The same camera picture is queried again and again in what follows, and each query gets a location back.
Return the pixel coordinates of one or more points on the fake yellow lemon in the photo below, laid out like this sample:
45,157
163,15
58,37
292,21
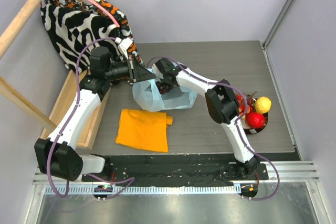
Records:
262,105

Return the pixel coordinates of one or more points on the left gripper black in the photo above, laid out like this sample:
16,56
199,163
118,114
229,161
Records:
137,73

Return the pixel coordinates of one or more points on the orange folded cloth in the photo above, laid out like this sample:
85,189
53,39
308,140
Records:
144,130

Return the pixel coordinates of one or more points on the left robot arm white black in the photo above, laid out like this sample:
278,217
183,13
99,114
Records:
56,155

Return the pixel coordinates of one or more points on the light blue printed plastic bag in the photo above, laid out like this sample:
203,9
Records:
150,97

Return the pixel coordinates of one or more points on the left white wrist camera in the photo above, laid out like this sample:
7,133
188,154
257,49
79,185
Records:
123,45

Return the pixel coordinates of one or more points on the zebra pattern fabric bag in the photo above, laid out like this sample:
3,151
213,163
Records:
75,28

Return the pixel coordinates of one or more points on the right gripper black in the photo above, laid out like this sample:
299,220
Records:
163,72

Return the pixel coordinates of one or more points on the fake dark purple grape bunch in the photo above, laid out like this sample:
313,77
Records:
163,87

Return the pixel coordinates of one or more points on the fake lychee bunch red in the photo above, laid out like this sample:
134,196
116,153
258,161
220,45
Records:
247,106

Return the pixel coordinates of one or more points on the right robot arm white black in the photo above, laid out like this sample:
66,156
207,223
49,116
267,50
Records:
222,106

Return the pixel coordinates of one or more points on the round plate with dark rim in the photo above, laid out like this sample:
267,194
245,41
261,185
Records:
249,130

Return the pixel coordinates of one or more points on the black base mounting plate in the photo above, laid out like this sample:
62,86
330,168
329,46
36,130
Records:
176,170

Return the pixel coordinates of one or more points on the fake red apple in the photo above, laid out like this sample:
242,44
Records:
255,120

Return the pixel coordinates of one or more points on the aluminium rail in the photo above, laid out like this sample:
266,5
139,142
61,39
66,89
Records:
279,172

